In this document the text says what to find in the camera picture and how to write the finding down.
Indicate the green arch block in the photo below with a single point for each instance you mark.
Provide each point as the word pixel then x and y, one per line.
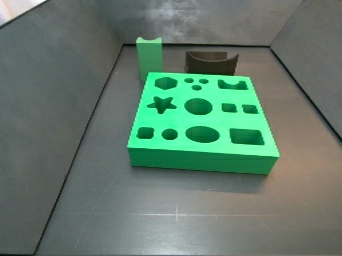
pixel 150 56

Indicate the green shape sorter board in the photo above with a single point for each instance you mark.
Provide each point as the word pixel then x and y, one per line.
pixel 201 122

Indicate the dark curved holder block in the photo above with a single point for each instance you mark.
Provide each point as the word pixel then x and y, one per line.
pixel 208 62

